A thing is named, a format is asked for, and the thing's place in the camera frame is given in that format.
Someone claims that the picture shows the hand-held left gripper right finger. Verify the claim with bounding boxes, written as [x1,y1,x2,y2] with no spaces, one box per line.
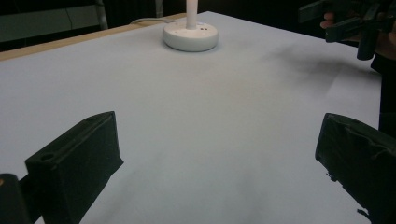
[314,112,396,224]

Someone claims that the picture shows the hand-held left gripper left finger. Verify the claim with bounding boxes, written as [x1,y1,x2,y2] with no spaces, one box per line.
[24,110,125,224]

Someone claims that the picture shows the white round lamp base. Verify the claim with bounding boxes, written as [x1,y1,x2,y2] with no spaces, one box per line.
[162,0,219,53]

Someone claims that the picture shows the grey metal stand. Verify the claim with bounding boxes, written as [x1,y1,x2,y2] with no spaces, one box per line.
[94,0,109,31]

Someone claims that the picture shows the white lamp cable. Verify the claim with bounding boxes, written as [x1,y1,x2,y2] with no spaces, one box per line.
[129,17,178,25]

